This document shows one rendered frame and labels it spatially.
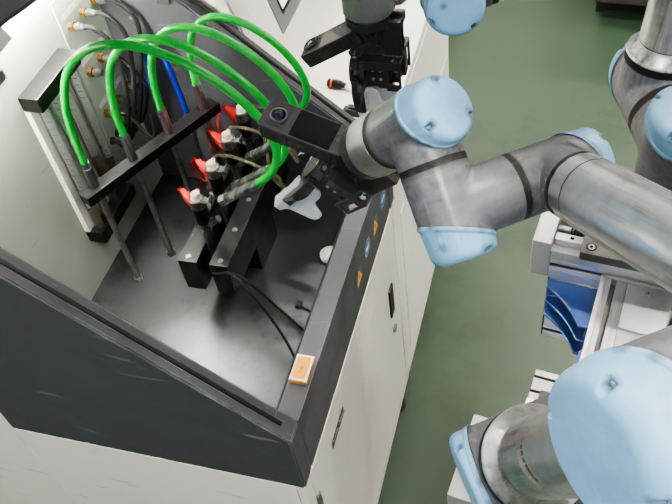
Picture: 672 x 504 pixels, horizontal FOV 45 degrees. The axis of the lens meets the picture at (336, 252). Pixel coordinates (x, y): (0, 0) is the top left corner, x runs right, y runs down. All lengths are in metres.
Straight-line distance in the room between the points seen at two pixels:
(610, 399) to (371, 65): 0.82
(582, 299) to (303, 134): 0.70
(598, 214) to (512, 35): 2.92
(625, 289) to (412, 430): 1.06
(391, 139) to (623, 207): 0.25
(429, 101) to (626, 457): 0.43
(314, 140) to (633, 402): 0.57
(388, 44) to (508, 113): 2.05
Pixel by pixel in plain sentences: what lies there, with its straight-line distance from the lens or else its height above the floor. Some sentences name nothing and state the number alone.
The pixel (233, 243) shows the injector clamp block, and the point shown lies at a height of 0.98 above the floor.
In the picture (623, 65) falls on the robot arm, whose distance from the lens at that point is 1.40.
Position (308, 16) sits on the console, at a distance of 1.90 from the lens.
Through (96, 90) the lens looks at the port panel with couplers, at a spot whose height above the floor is 1.16.
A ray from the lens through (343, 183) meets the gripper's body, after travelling 1.00.
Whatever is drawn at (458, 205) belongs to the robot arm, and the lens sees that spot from 0.84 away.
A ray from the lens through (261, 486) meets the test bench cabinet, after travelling 1.48.
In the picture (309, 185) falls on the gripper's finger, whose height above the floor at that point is 1.38.
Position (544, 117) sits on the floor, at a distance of 3.25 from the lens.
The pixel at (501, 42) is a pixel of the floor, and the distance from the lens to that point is 3.64.
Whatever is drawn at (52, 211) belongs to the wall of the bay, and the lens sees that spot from 1.58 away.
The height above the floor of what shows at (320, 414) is 0.84.
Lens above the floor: 2.07
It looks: 48 degrees down
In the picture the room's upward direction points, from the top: 10 degrees counter-clockwise
